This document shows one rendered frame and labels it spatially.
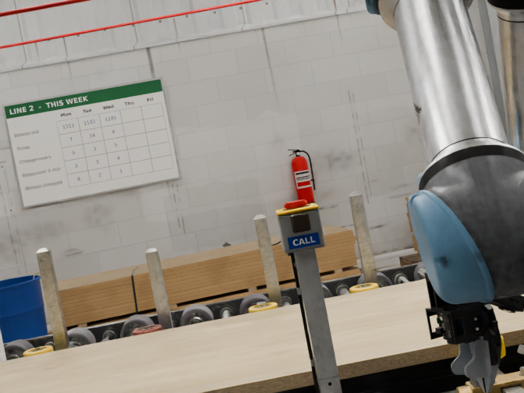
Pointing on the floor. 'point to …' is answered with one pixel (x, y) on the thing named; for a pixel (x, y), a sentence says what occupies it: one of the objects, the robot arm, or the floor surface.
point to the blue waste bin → (22, 309)
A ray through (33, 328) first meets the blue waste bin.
